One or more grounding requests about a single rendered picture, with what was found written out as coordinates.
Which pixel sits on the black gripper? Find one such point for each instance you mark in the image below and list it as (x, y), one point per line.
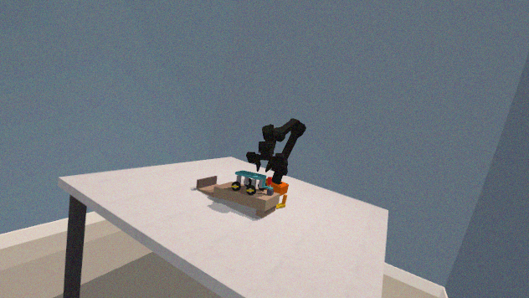
(268, 156)

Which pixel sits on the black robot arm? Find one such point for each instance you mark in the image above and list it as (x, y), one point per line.
(271, 135)

